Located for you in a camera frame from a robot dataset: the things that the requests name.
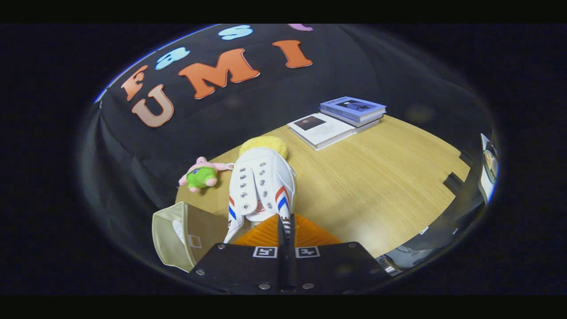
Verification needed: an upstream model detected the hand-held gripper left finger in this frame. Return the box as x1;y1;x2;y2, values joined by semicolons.
188;214;285;295

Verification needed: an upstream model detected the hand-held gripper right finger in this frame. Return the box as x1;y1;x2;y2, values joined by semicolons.
289;214;391;295

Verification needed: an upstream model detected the white striped shoe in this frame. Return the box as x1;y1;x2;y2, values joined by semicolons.
223;147;297;245
171;219;187;245

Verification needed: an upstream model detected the beige fabric storage box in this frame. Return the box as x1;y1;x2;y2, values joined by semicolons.
151;201;229;272

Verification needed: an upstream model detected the yellow plush toy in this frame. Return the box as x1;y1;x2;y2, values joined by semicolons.
239;135;289;160

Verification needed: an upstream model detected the pink and green plush toy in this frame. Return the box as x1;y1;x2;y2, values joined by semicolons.
178;156;235;193

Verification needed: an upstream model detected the white book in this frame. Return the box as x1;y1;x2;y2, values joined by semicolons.
287;113;357;152

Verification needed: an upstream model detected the blue book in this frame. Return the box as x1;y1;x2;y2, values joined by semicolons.
318;96;387;133

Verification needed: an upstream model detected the white printed card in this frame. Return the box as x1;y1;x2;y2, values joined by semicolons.
480;133;501;205

